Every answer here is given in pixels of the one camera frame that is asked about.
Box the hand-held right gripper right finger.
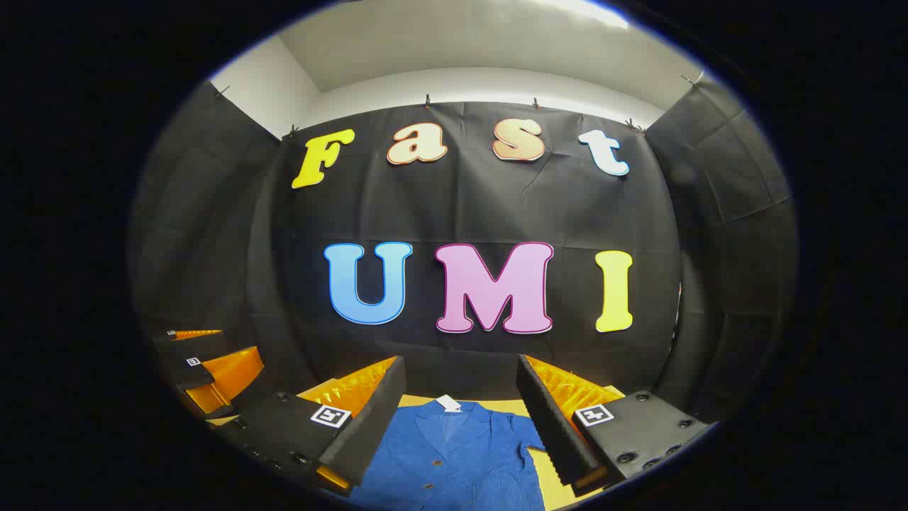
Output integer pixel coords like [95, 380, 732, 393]
[516, 353, 714, 498]

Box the row of black cloth clips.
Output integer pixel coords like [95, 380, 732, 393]
[216, 73, 703, 137]

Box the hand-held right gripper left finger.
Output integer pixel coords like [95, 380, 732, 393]
[213, 355, 407, 496]

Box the blue corduroy shirt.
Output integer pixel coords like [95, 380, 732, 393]
[348, 397, 550, 511]

